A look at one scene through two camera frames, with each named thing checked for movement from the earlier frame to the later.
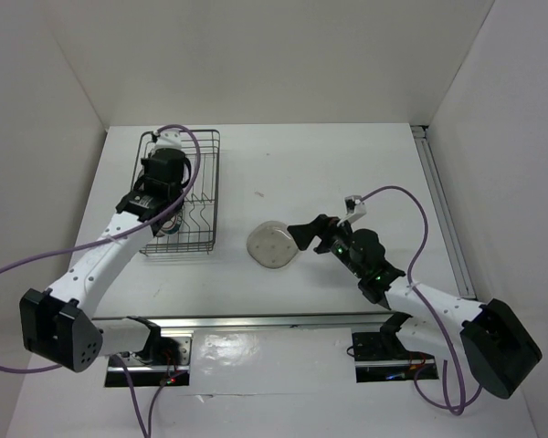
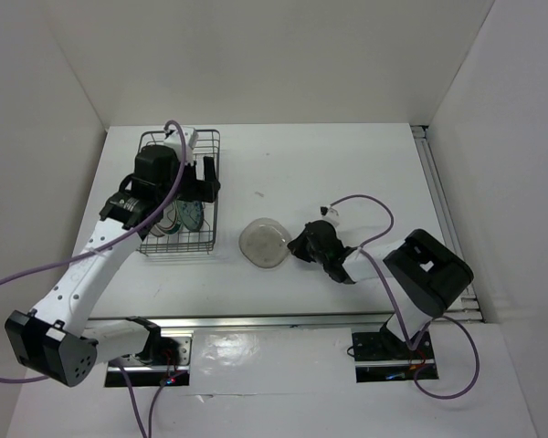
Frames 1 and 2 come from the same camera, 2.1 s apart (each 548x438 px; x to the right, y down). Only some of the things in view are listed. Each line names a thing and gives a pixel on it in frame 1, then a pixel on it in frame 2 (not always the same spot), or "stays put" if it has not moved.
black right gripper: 324,226 to 298,247
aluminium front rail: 182,322 stays put
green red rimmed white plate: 173,227 stays put
